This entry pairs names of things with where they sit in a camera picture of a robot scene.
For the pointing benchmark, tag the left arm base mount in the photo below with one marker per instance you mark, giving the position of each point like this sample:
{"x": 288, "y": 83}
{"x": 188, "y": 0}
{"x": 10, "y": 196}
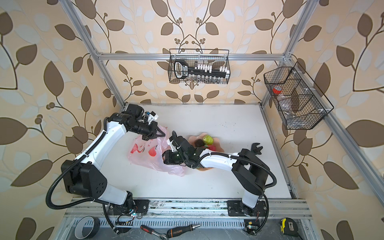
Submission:
{"x": 137, "y": 206}

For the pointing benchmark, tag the black wire basket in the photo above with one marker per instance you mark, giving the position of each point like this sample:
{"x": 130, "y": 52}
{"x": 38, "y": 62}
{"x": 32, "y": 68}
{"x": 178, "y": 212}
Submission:
{"x": 215, "y": 57}
{"x": 314, "y": 105}

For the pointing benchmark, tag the black socket tool set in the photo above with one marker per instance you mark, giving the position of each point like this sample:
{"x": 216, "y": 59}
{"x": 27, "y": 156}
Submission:
{"x": 183, "y": 71}

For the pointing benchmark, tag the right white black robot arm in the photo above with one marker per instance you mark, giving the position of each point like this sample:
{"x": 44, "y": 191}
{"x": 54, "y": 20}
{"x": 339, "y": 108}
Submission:
{"x": 252, "y": 173}

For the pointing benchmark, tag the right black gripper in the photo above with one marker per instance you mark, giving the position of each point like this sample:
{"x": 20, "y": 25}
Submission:
{"x": 168, "y": 159}

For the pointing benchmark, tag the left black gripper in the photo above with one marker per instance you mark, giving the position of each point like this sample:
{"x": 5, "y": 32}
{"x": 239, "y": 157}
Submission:
{"x": 152, "y": 133}

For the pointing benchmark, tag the red strawberry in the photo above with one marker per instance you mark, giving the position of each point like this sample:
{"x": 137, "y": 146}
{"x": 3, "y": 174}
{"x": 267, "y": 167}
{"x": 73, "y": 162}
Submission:
{"x": 212, "y": 148}

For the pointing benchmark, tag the pink plastic bag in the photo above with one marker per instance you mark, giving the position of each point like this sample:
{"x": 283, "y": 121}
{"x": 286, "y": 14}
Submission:
{"x": 148, "y": 154}

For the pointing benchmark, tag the red handled ratchet wrench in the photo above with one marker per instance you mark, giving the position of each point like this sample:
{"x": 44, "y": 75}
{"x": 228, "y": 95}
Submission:
{"x": 153, "y": 232}

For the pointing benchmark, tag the clear bottle with red cap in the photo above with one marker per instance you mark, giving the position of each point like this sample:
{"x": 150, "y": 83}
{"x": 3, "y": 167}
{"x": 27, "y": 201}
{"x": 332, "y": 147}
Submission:
{"x": 287, "y": 104}

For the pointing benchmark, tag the black orange screwdriver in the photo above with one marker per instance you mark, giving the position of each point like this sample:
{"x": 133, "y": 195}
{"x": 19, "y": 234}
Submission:
{"x": 177, "y": 231}

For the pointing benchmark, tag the green pear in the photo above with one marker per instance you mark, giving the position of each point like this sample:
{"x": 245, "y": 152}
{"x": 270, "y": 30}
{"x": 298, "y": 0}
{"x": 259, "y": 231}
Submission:
{"x": 208, "y": 140}

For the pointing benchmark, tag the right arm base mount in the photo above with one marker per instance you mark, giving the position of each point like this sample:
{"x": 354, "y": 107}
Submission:
{"x": 236, "y": 208}

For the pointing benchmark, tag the right black wire basket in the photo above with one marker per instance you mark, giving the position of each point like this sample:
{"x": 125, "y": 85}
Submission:
{"x": 314, "y": 105}

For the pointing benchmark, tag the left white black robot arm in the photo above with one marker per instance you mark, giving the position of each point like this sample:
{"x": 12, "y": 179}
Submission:
{"x": 82, "y": 176}

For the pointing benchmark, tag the back black wire basket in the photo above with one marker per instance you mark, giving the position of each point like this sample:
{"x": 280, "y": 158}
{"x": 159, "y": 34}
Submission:
{"x": 215, "y": 57}

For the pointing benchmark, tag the dark purple fruit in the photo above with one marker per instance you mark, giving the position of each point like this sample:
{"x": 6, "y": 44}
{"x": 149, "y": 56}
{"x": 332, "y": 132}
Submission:
{"x": 199, "y": 143}

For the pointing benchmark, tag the black tape roll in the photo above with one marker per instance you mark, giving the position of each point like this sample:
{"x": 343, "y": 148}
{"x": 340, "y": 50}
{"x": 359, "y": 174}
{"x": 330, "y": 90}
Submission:
{"x": 87, "y": 228}

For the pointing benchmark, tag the yellow black tape measure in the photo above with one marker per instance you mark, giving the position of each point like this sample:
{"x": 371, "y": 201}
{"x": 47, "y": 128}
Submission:
{"x": 289, "y": 227}

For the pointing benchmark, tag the small green circuit board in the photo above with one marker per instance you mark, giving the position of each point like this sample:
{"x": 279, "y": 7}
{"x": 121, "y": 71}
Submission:
{"x": 251, "y": 226}

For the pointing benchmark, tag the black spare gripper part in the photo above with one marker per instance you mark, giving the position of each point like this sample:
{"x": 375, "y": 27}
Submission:
{"x": 256, "y": 148}

